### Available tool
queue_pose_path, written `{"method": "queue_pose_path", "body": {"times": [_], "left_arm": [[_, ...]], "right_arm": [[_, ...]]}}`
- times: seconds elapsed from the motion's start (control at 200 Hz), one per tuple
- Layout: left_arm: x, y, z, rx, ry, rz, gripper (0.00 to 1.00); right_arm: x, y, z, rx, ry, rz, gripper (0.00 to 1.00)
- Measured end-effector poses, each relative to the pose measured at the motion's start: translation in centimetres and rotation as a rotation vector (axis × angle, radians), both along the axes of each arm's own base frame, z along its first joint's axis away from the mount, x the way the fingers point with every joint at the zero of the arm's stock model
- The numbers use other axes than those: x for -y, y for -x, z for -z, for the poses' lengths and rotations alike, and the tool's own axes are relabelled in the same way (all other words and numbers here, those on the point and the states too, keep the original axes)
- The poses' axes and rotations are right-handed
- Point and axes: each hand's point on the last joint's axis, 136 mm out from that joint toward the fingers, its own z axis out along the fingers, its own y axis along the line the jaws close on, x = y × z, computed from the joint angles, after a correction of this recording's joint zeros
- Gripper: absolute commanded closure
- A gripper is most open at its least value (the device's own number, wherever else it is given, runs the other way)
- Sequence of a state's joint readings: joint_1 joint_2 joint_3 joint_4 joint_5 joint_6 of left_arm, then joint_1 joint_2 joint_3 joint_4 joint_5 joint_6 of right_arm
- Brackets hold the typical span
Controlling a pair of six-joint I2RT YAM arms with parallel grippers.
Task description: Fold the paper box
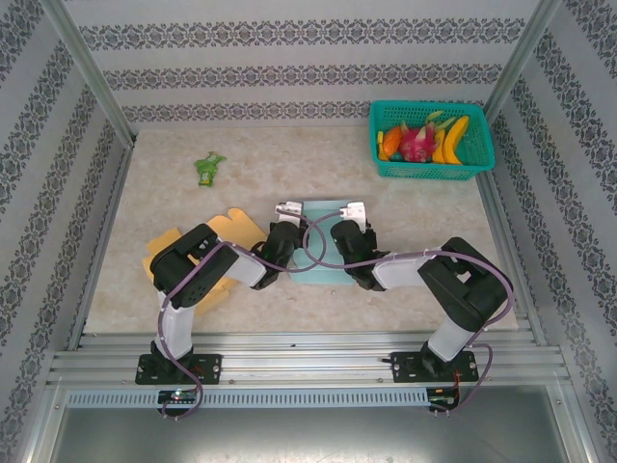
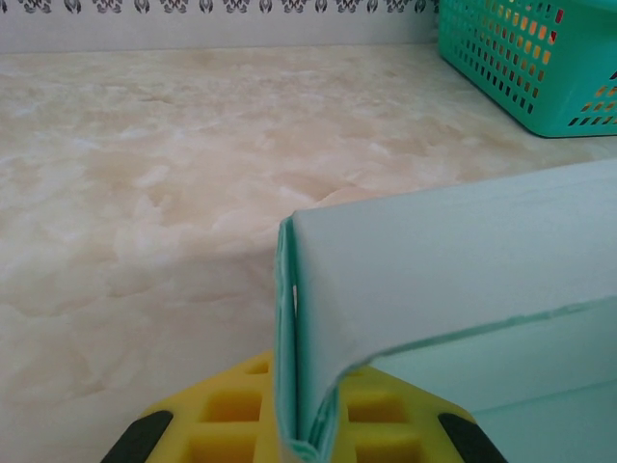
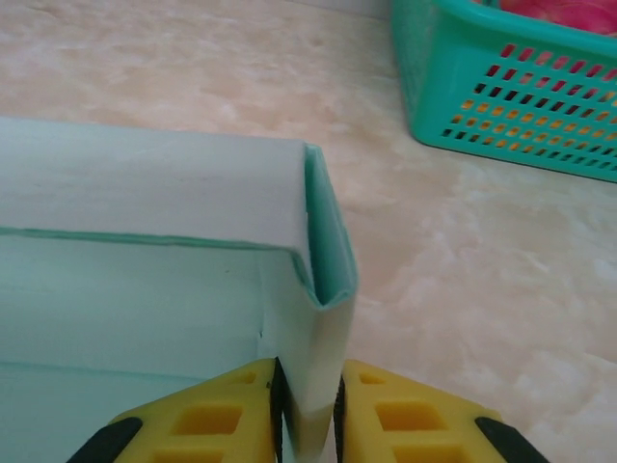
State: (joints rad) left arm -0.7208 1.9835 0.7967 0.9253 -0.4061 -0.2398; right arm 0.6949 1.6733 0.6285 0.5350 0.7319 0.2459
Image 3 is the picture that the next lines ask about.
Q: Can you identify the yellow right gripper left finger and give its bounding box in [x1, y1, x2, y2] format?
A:
[67, 356, 291, 463]

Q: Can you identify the light blue paper box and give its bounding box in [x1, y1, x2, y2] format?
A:
[0, 115, 361, 463]

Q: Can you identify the teal plastic basket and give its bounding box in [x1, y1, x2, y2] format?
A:
[389, 0, 617, 184]

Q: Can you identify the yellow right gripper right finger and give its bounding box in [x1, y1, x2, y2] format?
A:
[331, 359, 550, 463]

